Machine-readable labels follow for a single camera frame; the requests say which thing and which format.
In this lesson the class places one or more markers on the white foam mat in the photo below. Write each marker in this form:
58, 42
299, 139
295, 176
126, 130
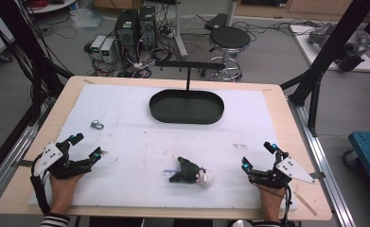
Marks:
141, 145

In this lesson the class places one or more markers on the person's left hand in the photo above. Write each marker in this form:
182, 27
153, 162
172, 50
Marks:
62, 192

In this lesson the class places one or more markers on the black metal frame post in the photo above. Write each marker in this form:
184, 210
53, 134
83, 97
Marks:
334, 47
25, 41

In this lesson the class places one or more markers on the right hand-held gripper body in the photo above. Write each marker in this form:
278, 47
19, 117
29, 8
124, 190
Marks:
286, 168

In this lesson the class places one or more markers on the black round stool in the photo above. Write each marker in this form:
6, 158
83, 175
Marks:
230, 38

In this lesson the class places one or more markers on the white table leg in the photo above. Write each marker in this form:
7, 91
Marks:
179, 31

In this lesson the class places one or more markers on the black computer tower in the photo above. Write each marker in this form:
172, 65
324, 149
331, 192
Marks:
147, 25
126, 31

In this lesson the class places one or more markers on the person's right hand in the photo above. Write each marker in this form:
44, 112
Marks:
271, 201

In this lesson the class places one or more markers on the black rack with tray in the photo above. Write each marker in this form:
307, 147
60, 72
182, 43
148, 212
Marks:
185, 110

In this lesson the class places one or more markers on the thin wooden stick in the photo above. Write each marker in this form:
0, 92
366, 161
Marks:
305, 203

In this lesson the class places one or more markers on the grey device on white board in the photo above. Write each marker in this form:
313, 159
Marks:
349, 50

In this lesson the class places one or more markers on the clear plastic bag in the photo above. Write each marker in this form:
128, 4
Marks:
86, 17

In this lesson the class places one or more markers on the white power supply box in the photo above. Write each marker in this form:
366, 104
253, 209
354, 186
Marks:
108, 50
97, 45

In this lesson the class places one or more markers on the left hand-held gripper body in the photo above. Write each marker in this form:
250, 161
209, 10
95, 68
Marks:
51, 156

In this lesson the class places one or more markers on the aluminium frame rail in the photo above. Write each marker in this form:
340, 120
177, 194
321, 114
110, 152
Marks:
327, 176
6, 167

